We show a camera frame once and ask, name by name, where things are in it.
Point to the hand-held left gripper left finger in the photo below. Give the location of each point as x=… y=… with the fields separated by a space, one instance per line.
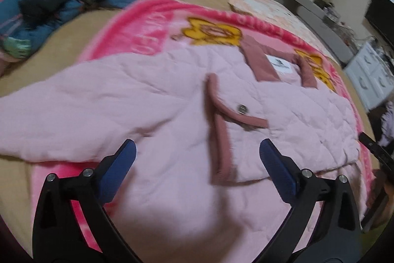
x=118 y=170

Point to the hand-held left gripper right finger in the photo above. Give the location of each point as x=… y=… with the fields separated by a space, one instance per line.
x=280 y=170

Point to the bed with tan sheet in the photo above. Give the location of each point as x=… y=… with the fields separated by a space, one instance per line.
x=61 y=44

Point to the pink printed blanket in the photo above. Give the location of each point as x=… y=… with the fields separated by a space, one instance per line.
x=147 y=32

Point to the light pink cloth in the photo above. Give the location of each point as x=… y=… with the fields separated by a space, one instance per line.
x=10 y=61

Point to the white drawer cabinet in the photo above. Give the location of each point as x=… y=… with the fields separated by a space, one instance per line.
x=369 y=75

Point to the pink quilted jacket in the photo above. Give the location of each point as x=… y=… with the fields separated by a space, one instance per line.
x=154 y=96

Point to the black television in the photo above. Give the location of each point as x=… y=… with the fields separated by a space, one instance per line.
x=381 y=19

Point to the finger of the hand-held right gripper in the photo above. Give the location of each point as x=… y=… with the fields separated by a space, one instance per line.
x=377 y=149

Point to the peach floral mat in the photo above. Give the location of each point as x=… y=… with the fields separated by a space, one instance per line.
x=261 y=1

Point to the heap of clothes on floor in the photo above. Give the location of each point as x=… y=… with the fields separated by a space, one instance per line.
x=387 y=127

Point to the grey bed footboard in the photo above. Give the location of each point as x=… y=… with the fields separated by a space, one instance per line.
x=326 y=28

